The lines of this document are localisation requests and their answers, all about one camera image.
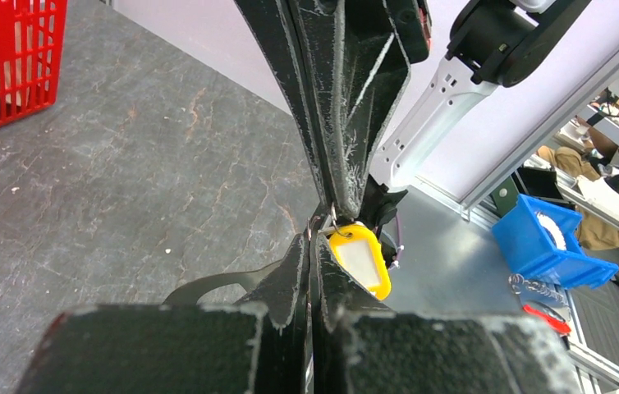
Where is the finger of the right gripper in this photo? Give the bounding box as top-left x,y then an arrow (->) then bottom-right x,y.
236,1 -> 333,208
293,1 -> 430,219

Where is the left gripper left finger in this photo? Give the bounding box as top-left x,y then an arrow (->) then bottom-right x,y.
236,234 -> 310,393

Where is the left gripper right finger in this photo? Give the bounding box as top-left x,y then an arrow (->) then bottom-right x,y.
310,234 -> 395,393

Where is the yellow key tag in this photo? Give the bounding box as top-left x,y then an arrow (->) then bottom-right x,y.
327,222 -> 392,300

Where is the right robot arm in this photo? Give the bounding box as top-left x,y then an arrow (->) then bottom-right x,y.
237,1 -> 587,224

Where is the red tag key bunch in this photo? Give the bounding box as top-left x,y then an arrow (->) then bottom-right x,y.
507,273 -> 572,336

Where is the blue plastic bin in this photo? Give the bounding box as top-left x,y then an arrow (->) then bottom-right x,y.
492,195 -> 619,289

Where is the red shopping basket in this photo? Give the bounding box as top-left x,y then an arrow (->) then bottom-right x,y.
0,1 -> 68,127

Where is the seated person in background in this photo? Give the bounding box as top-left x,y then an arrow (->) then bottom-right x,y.
536,125 -> 619,250

